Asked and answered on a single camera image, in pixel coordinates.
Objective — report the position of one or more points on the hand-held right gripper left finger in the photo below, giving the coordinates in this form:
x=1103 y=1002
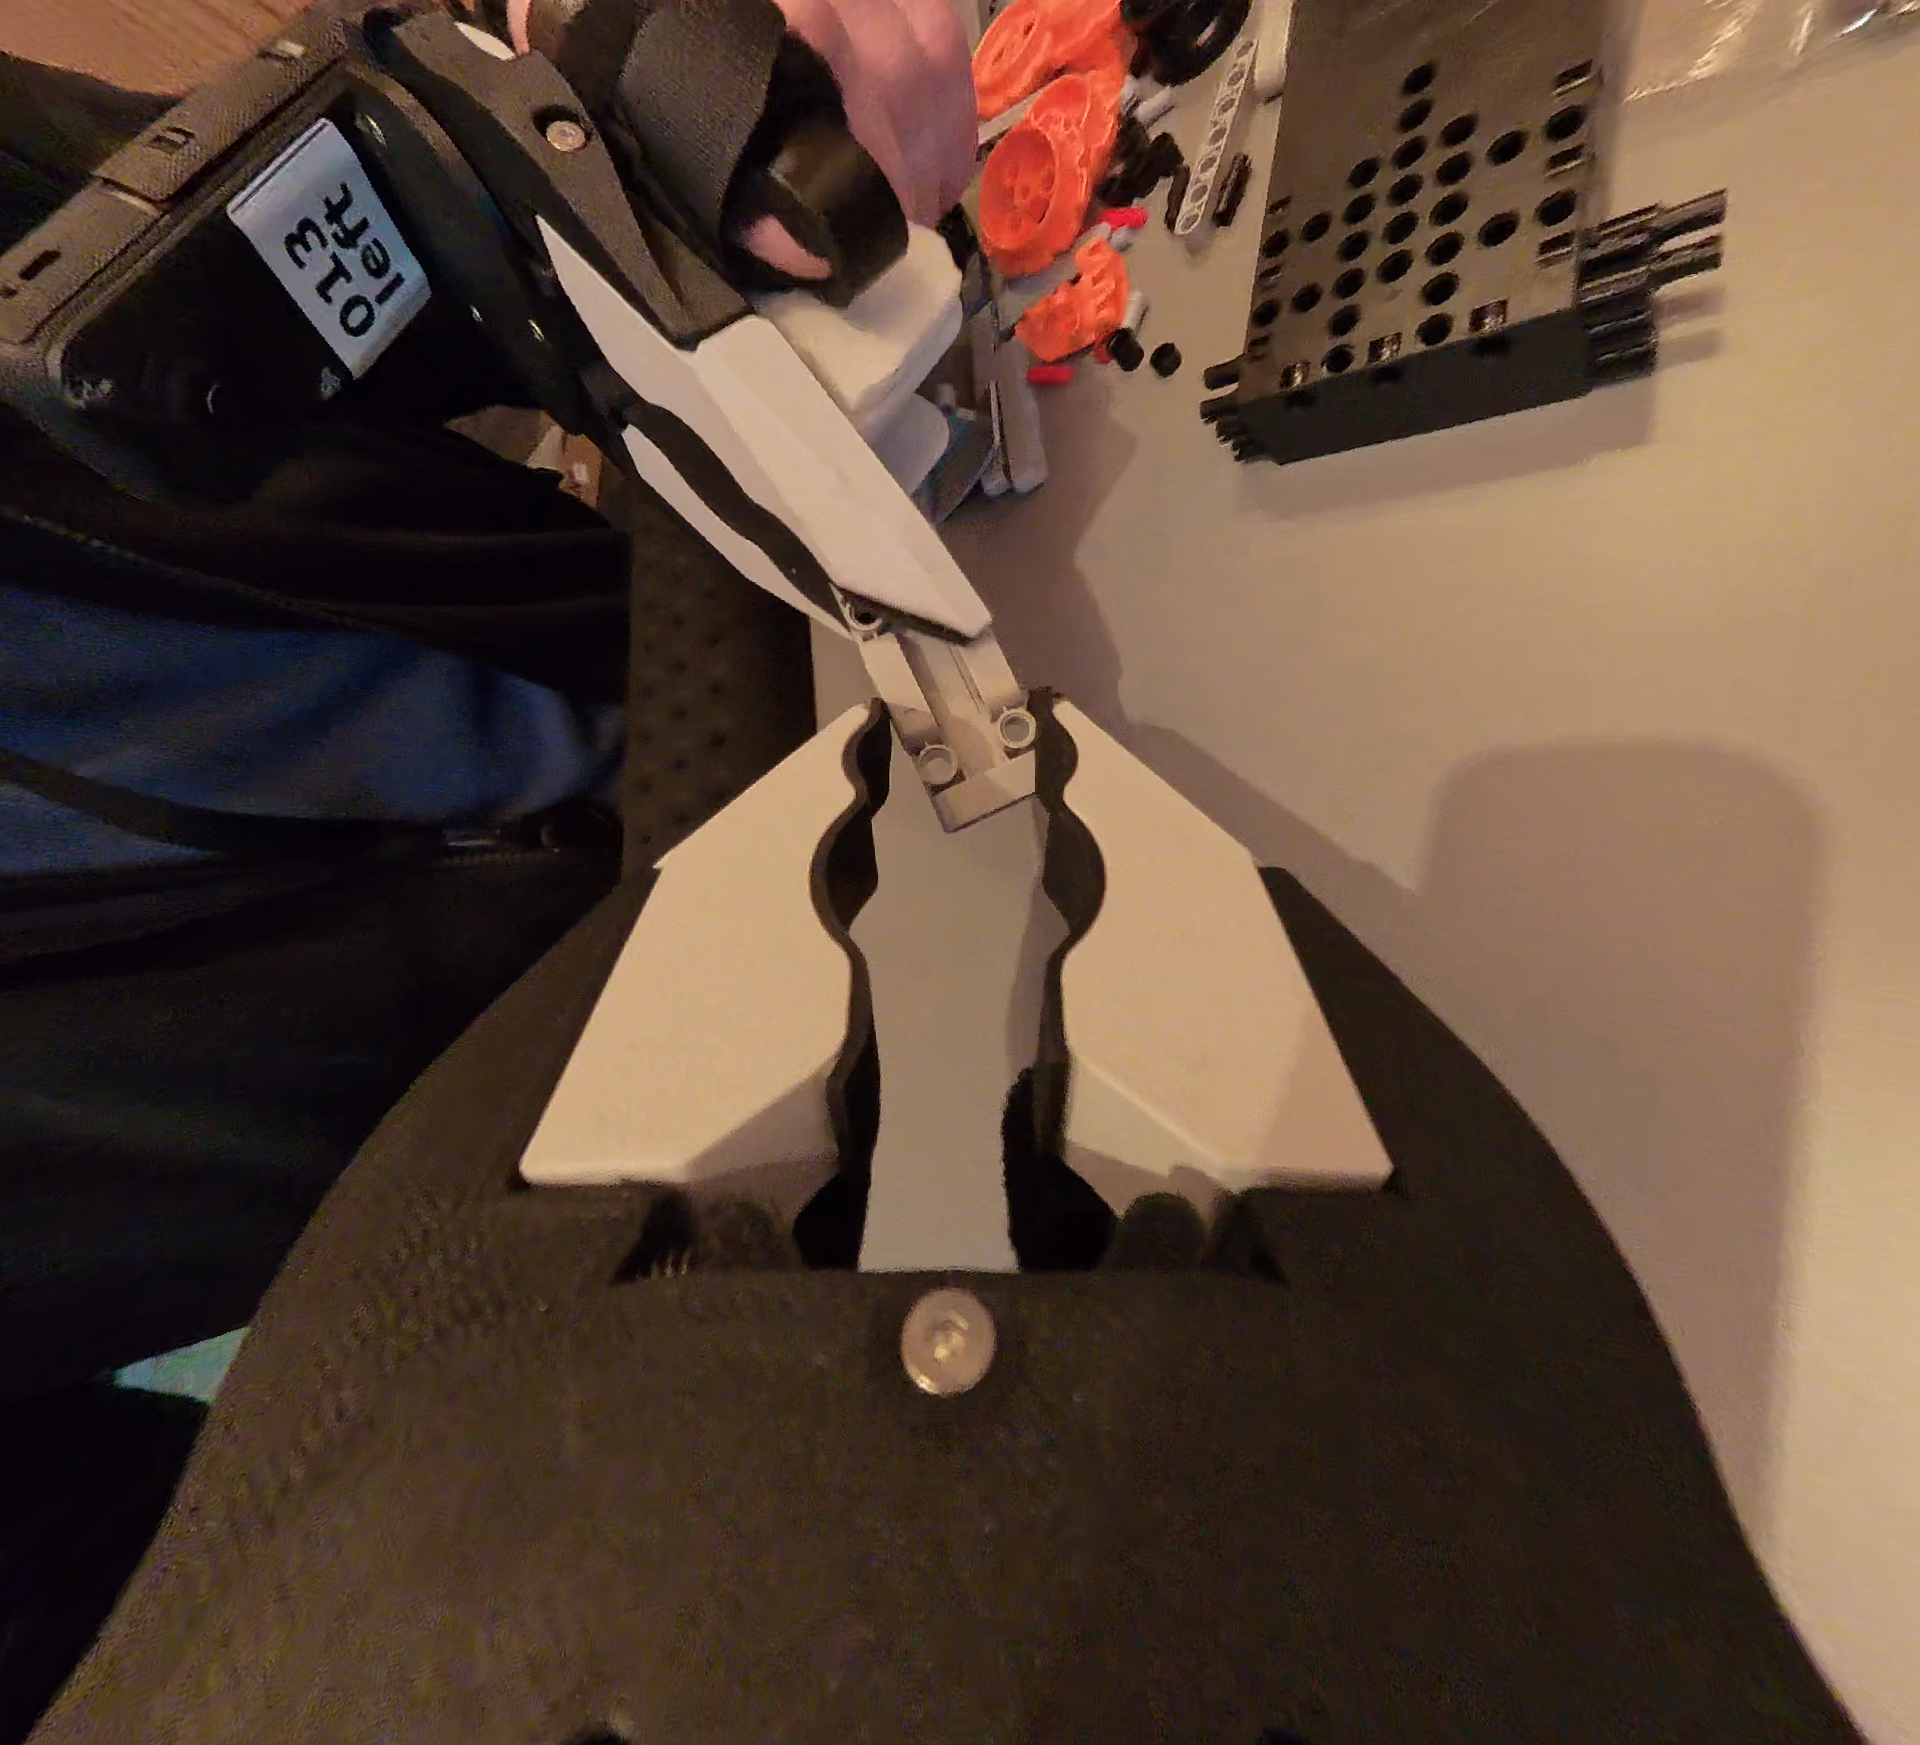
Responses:
x=705 y=1011

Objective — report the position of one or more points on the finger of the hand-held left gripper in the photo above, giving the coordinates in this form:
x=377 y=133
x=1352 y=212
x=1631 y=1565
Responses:
x=810 y=455
x=705 y=501

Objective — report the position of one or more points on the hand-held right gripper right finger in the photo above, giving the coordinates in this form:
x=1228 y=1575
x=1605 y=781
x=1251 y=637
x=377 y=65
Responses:
x=1214 y=1024

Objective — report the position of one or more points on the scattered orange gear wheels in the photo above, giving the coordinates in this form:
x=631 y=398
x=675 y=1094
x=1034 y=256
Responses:
x=1050 y=171

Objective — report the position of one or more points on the black perforated plastic block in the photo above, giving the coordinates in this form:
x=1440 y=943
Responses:
x=1425 y=215

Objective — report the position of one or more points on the light grey holed beam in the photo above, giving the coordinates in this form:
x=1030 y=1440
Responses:
x=1218 y=133

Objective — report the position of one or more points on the grey holed rectangular plate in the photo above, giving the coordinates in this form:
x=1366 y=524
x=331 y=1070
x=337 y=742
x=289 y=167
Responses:
x=960 y=754

